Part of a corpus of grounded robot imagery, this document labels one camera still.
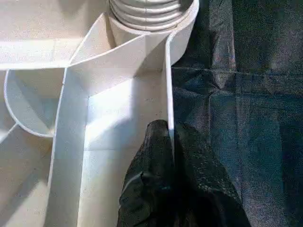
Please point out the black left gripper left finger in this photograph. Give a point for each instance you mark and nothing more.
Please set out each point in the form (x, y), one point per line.
(149, 184)

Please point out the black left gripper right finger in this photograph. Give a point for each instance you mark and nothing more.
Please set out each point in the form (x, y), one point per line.
(208, 189)

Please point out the white plastic table top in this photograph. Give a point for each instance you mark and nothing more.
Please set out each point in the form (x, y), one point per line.
(71, 118)

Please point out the white plastic table leg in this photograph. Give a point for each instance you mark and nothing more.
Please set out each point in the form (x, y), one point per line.
(149, 12)

